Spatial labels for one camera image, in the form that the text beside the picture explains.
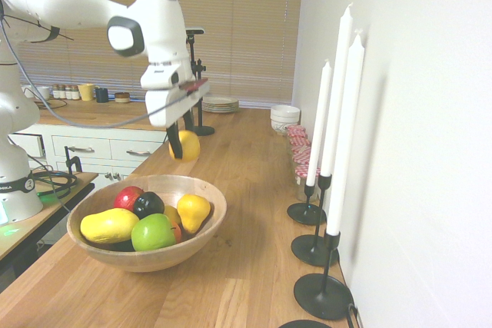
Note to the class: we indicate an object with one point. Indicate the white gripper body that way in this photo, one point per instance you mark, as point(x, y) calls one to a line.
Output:
point(165, 109)

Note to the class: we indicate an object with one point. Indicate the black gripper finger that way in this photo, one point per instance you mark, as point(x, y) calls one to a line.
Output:
point(175, 143)
point(189, 120)

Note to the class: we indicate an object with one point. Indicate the yellow pear with round body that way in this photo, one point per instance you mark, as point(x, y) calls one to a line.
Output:
point(190, 146)

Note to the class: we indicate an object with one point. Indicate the yellow pear with long neck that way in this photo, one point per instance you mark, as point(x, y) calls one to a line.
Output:
point(192, 211)

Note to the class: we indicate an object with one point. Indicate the stack of white plates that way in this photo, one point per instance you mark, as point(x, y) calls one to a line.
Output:
point(220, 104)

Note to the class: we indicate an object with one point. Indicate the small brown bowl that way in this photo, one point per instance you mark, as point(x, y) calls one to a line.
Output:
point(122, 97)

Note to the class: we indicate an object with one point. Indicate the dark blue mug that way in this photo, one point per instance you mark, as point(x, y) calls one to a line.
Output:
point(101, 95)

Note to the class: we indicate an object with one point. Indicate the black plum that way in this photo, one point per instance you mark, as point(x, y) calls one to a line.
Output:
point(148, 205)

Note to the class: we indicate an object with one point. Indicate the white drawer cabinet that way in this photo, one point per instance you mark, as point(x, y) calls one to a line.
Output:
point(104, 140)

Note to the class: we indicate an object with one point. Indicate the small yellow lemon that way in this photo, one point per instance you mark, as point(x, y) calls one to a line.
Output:
point(172, 214)

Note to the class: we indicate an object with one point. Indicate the red apple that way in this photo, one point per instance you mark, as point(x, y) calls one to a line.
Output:
point(127, 197)

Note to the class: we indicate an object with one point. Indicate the yellow mug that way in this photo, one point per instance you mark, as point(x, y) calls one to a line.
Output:
point(86, 92)

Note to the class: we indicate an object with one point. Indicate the small orange fruit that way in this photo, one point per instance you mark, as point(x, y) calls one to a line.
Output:
point(177, 232)

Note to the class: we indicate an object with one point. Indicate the spice jar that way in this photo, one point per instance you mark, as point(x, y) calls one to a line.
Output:
point(75, 92)
point(62, 91)
point(55, 91)
point(68, 92)

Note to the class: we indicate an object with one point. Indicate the green apple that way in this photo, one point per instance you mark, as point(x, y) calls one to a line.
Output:
point(151, 234)

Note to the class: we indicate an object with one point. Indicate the stack of white bowls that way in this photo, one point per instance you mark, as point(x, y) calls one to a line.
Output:
point(284, 116)

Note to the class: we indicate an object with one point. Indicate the black clamp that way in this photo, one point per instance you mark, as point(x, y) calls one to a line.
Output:
point(72, 161)

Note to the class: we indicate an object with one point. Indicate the wide wooden window blind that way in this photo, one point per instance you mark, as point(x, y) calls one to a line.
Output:
point(238, 28)

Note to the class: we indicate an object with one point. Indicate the narrow wooden window blind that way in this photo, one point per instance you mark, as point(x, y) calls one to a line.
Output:
point(77, 51)

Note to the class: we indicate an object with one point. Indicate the yellow mango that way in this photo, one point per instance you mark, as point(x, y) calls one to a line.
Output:
point(107, 226)

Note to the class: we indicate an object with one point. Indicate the jar with red gingham lid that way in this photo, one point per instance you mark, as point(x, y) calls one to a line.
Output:
point(301, 160)
point(301, 180)
point(300, 151)
point(296, 130)
point(299, 140)

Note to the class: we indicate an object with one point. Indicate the wooden fruit bowl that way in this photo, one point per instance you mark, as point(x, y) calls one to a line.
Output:
point(153, 259)

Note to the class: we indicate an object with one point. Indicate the white mug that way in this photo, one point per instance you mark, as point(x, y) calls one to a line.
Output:
point(41, 92)

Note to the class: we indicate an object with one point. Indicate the short white taper candle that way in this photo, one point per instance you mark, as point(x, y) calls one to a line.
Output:
point(318, 124)

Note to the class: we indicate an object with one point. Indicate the short black candle holder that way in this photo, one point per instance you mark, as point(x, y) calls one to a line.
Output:
point(303, 213)

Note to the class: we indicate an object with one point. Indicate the tallest white taper candle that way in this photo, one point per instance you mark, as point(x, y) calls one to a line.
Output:
point(338, 93)

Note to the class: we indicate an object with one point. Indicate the thick white taper candle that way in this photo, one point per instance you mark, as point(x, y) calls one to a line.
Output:
point(346, 143)

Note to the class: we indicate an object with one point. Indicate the black round holder base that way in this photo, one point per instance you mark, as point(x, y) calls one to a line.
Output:
point(303, 324)

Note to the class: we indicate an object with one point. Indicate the black camera stand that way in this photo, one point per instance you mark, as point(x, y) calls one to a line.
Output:
point(200, 120)

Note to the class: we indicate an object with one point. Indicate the red wrist camera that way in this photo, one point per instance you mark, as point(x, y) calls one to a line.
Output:
point(194, 86)

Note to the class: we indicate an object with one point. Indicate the black frame robot table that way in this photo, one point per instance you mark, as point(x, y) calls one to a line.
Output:
point(23, 228)

